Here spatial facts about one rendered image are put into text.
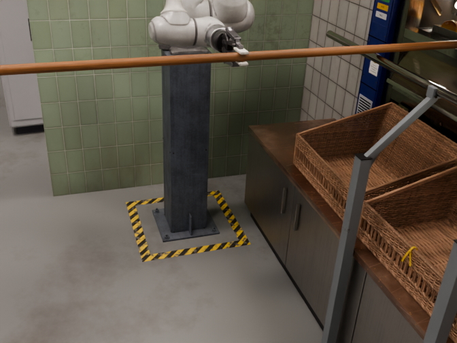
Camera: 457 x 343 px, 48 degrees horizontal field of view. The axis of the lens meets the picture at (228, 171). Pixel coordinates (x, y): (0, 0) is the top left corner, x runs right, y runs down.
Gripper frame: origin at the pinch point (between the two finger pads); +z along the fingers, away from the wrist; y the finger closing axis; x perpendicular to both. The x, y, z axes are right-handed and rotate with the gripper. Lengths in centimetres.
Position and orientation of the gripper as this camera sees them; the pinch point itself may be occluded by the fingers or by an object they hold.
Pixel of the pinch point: (241, 56)
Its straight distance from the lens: 176.9
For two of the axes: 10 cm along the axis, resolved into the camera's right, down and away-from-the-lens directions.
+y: -0.5, 8.8, 4.8
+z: 3.3, 4.7, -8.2
